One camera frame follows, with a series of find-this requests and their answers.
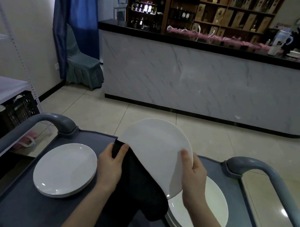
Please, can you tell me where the person's left hand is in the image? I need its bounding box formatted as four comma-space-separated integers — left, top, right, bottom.
93, 140, 131, 195

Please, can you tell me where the person's right hand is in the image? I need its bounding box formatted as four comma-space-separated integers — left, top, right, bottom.
174, 149, 213, 212

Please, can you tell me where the large white round plate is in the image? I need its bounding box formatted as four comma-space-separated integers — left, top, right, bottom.
112, 114, 199, 203

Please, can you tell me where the black cleaning cloth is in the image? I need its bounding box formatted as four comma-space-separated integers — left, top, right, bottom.
93, 138, 177, 227

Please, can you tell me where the person's left forearm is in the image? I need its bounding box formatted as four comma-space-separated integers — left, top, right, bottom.
55, 179, 121, 227

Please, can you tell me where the grey service cart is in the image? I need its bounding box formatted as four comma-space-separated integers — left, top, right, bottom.
0, 106, 300, 227

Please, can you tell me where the marble bar counter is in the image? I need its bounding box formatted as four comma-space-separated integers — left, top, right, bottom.
87, 17, 300, 139

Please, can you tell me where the pink plastic basket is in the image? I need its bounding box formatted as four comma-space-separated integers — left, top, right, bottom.
16, 125, 40, 153

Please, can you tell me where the chair with grey cover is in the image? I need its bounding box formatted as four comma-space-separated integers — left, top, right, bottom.
58, 24, 111, 93

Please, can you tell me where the black plastic crate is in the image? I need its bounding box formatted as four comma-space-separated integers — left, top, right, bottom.
0, 87, 43, 134

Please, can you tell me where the pink ribbon bundle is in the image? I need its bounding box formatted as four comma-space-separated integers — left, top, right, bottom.
165, 25, 272, 53

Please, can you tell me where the dark wine bottle shelf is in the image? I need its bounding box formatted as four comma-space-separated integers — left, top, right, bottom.
123, 0, 169, 33

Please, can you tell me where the white thermos jug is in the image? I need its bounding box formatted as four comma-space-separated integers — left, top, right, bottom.
267, 28, 295, 58

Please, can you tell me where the white refrigerator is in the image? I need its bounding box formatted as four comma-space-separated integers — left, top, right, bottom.
93, 0, 129, 26

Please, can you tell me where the small wooden wine rack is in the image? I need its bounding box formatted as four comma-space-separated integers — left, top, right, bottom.
165, 0, 201, 34

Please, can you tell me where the blue curtain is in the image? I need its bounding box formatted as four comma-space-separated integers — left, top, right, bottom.
43, 0, 107, 84

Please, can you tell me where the wooden shelf with boxes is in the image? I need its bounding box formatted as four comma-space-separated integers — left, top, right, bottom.
191, 0, 285, 47

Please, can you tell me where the grey cart handle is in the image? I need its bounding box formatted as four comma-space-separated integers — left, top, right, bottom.
0, 106, 80, 201
216, 155, 300, 227

